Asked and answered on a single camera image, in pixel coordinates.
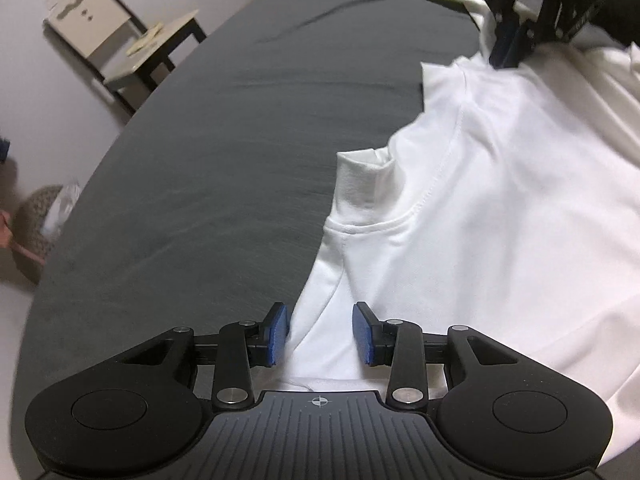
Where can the woven grey waste basket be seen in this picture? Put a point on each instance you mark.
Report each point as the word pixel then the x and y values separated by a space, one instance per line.
pixel 37 225

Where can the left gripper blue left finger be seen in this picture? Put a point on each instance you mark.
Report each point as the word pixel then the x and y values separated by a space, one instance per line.
pixel 259 343

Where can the white long sleeve shirt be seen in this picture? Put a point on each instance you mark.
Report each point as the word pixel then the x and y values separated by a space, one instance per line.
pixel 511 205

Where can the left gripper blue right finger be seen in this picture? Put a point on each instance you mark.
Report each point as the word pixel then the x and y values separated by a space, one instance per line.
pixel 378 341

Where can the dark grey bed sheet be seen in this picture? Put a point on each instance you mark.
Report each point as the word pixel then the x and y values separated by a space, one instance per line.
pixel 209 207

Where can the cream and black wooden chair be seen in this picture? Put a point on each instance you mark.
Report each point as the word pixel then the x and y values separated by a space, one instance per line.
pixel 98 32

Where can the yellow item on chair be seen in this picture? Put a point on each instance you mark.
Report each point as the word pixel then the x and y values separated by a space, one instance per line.
pixel 145 40

